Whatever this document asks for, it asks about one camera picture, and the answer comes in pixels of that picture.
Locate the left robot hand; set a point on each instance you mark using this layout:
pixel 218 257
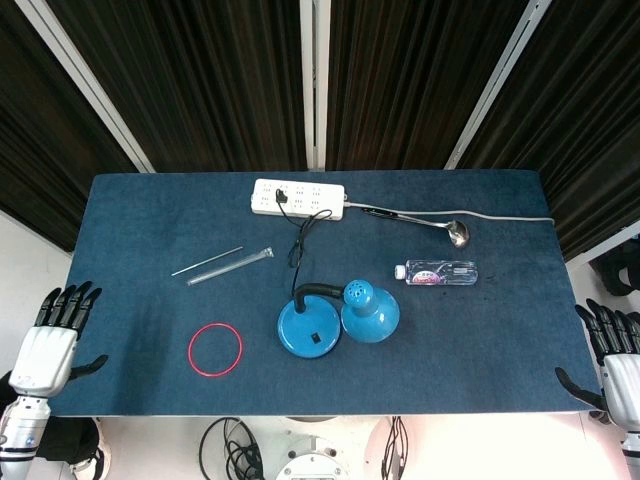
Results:
pixel 42 350

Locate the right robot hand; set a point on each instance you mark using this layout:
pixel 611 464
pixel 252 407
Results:
pixel 617 370

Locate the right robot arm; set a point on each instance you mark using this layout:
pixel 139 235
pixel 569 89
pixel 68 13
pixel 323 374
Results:
pixel 631 457

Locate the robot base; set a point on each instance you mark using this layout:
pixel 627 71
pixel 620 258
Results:
pixel 311 457

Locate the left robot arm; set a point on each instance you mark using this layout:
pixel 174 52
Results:
pixel 20 430

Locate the blue desk lamp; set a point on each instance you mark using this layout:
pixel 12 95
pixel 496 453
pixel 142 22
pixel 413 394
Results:
pixel 340 320

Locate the black white shoe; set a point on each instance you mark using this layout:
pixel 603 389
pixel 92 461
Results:
pixel 92 462

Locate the thin metal rod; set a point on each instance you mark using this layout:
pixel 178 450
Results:
pixel 207 261

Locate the clear plastic water bottle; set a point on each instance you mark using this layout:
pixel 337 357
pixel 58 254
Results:
pixel 440 272

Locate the glass test tube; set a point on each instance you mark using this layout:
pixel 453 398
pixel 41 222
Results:
pixel 230 267

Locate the blue table cloth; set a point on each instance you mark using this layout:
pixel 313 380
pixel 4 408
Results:
pixel 320 300

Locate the white power strip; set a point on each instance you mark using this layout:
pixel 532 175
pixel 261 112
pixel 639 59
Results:
pixel 298 199

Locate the white partition post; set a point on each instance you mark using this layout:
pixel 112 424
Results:
pixel 82 80
pixel 500 82
pixel 315 82

